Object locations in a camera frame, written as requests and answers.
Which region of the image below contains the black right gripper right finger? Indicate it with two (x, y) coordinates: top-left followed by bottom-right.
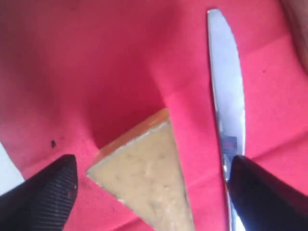
(227, 155), (308, 231)

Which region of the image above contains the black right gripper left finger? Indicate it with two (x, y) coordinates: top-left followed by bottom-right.
(0, 154), (78, 231)

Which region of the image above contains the yellow cheese wedge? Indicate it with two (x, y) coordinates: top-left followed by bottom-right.
(87, 108), (195, 231)

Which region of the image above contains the silver table knife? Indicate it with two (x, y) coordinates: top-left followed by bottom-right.
(206, 9), (246, 231)

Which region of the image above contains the red tablecloth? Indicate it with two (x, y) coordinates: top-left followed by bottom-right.
(0, 0), (308, 231)

